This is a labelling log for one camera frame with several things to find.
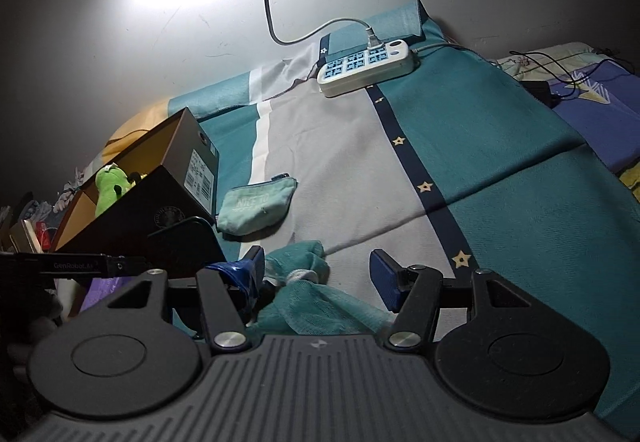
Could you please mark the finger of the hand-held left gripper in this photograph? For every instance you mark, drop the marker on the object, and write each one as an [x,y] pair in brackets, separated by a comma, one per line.
[190,242]

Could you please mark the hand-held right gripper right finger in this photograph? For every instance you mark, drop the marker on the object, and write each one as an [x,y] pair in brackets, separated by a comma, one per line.
[382,278]

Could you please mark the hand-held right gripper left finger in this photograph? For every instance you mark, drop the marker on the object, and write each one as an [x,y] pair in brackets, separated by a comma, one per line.
[254,272]

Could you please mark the teal mesh cloth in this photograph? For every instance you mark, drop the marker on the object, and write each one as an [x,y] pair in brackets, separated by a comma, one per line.
[310,307]

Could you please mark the brown cardboard shoe box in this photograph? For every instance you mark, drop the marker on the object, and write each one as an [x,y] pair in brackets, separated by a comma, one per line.
[195,147]

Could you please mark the green plush toy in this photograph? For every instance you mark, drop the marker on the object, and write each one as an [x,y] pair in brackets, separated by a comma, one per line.
[107,187]

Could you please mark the brown paper bag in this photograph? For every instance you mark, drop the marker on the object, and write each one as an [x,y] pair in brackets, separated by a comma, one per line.
[25,237]

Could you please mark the purple cloth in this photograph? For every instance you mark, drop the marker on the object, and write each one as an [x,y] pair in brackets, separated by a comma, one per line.
[97,292]

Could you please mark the mint green zip pouch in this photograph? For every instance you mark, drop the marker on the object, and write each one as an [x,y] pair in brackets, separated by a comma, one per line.
[250,209]

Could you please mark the white gloves bundle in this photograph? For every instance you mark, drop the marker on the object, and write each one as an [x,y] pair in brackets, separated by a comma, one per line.
[70,194]

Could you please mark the teal grey striped bedsheet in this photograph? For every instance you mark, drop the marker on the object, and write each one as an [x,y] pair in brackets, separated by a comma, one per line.
[475,147]

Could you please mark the white power strip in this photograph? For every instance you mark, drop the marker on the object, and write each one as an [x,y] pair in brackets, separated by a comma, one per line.
[360,84]

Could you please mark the black power adapter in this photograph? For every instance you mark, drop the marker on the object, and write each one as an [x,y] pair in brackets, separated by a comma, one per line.
[542,92]

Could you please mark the blue printed blanket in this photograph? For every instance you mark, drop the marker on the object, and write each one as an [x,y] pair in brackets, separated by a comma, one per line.
[600,127]

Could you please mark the yellow printed cloth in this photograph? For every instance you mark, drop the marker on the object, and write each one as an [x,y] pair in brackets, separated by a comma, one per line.
[631,182]

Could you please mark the light floral cloth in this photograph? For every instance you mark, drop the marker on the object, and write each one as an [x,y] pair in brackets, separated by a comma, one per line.
[550,53]

